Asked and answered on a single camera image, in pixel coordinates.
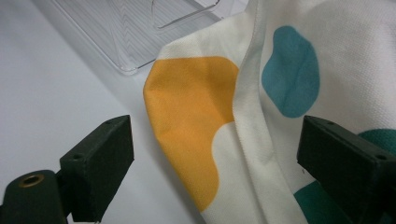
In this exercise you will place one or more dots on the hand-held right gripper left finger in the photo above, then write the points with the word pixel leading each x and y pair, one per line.
pixel 99 161

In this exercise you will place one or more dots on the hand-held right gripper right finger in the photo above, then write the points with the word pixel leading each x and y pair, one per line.
pixel 345 161

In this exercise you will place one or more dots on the white cloth with coloured spots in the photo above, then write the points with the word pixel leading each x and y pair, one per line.
pixel 280 93

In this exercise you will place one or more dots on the clear plastic storage box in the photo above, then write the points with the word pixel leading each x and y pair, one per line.
pixel 130 34

